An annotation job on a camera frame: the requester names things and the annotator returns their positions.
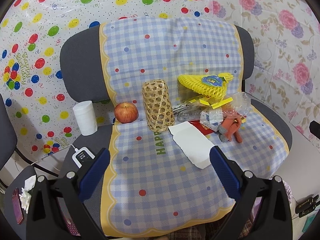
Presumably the white paper napkin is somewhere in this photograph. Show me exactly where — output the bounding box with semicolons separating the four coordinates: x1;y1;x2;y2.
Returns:
169;121;214;169

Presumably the red snack packet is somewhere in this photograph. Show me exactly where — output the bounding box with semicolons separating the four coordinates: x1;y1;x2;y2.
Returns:
189;120;214;135

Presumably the orange plush toy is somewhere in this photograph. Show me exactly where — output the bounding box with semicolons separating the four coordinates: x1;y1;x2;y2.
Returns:
217;117;246;143

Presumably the clear plastic bottle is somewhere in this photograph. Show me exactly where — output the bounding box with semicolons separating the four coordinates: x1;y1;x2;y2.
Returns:
199;91;252;128

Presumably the clear plastic wrapper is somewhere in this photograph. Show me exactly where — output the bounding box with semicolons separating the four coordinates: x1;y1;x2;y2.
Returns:
172;103;203;122

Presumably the yellow snack wrapper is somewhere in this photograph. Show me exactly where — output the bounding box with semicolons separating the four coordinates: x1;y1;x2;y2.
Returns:
187;96;233;109

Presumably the yellow foam fruit net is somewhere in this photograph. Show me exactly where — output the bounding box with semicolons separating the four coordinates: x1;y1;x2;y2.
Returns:
178;73;234;99

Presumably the white power strip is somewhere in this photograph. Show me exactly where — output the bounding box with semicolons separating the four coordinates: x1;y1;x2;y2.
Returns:
72;147;95;168

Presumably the plaid trousers leg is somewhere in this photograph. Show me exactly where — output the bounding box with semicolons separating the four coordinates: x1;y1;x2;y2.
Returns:
167;224;253;240

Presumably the crumpled white tissue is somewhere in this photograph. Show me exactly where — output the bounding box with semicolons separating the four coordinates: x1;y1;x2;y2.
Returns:
19;175;36;214

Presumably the pink phone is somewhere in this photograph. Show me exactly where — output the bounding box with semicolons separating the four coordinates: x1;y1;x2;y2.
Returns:
11;188;24;225

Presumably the red apple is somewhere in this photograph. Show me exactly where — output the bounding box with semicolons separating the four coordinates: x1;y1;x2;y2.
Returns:
114;102;139;124

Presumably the woven bamboo basket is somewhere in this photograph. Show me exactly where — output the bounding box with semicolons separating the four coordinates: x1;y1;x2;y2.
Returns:
142;80;175;132

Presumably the grey office chair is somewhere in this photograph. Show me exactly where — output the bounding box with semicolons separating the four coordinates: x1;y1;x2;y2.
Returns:
59;25;292;230

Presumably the floral wall sheet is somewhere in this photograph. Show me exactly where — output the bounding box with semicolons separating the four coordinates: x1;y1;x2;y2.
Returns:
213;0;319;146

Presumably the balloon print wall sheet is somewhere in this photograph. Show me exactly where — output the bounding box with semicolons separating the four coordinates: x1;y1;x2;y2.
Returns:
1;0;213;160

